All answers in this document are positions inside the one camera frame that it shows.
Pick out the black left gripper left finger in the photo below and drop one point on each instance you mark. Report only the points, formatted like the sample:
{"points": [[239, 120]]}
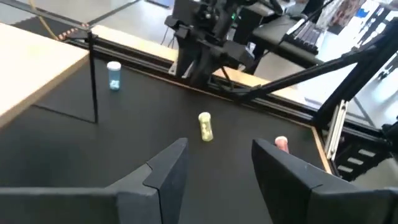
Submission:
{"points": [[155, 193]]}

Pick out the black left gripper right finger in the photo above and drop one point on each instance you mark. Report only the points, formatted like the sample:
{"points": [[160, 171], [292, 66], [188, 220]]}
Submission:
{"points": [[295, 193]]}

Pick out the red pill bottle white cap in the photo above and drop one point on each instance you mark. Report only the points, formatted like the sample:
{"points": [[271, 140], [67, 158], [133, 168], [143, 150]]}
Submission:
{"points": [[281, 142]]}

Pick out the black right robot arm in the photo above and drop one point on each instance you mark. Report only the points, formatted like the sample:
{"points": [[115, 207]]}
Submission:
{"points": [[199, 56]]}

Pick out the thin wooden edge strip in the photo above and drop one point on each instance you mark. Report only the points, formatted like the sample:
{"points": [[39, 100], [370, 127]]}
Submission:
{"points": [[321, 149]]}

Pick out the yellow pill bottle white cap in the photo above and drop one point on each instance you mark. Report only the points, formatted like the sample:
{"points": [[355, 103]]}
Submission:
{"points": [[206, 127]]}

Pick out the blue pill bottle white cap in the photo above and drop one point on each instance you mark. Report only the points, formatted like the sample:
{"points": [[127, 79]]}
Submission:
{"points": [[113, 76]]}

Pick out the light wooden side board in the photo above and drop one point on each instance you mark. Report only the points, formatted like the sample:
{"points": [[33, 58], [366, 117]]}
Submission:
{"points": [[133, 42]]}

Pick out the black desk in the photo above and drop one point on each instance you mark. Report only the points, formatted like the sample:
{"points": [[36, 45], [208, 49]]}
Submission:
{"points": [[280, 40]]}

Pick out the black keyboard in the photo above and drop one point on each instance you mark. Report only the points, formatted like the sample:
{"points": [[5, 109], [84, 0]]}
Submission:
{"points": [[303, 37]]}

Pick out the patterned fabric cover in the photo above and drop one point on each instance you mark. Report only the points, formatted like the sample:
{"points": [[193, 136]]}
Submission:
{"points": [[339, 12]]}

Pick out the long cluttered workbench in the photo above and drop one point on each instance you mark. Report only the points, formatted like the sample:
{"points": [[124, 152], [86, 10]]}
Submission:
{"points": [[377, 18]]}

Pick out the black floor mat striped edge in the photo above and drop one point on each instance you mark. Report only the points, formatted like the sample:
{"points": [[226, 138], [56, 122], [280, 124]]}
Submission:
{"points": [[28, 28]]}

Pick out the silver aluminium bracket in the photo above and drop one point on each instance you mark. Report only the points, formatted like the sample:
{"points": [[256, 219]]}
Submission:
{"points": [[335, 130]]}

